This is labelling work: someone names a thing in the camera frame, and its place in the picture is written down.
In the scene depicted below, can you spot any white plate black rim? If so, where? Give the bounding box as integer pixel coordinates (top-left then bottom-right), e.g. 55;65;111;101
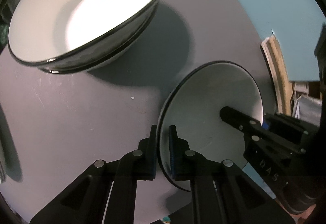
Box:
1;108;23;183

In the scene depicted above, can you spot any right hand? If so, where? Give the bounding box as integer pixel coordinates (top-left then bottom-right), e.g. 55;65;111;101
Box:
275;197;326;224

